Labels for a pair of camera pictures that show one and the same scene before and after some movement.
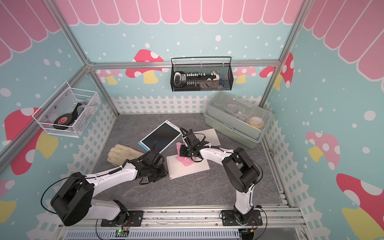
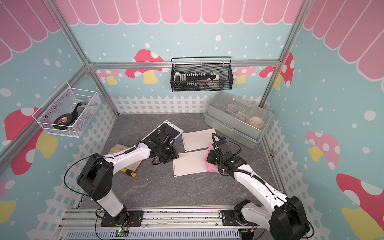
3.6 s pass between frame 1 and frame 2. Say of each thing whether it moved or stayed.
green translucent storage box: stayed
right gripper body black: moved
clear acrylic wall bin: stayed
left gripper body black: moved
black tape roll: stayed
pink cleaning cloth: moved
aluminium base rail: stayed
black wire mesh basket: stayed
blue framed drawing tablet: stayed
